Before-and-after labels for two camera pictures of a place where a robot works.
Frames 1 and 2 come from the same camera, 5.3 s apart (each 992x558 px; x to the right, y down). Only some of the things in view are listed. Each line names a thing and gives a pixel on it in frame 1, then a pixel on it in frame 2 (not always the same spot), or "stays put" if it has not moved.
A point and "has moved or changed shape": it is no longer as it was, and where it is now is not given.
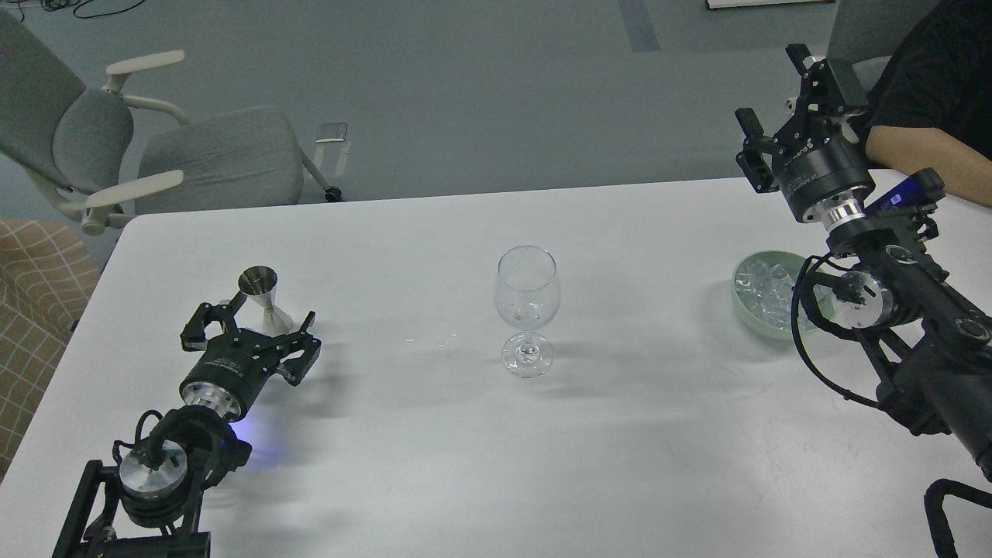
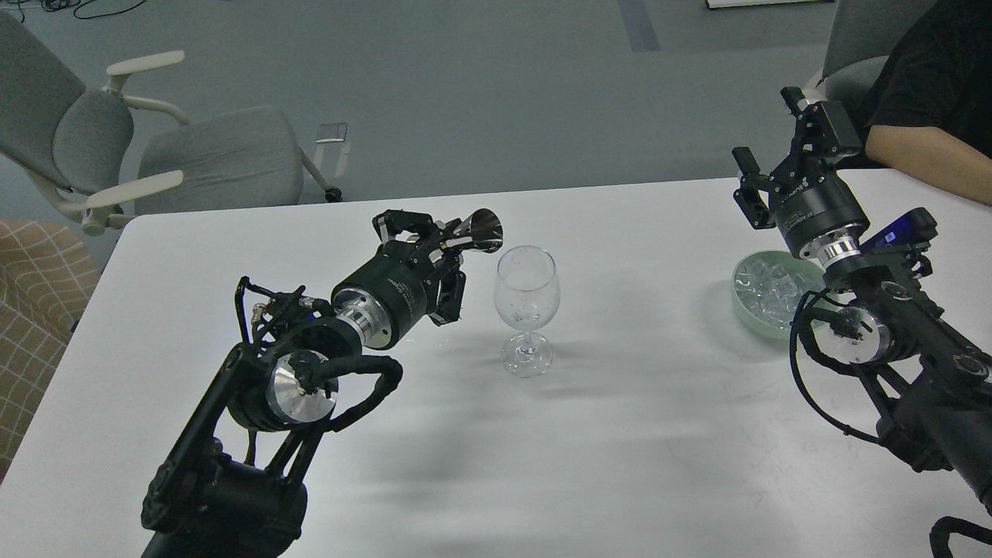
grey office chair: x=98 y=153 stays put
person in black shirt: x=930 y=107 stays put
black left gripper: x=232 y=366 -> x=404 y=284
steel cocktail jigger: x=260 y=282 has moved or changed shape
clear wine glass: x=527 y=291 stays put
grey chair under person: x=866 y=30 stays put
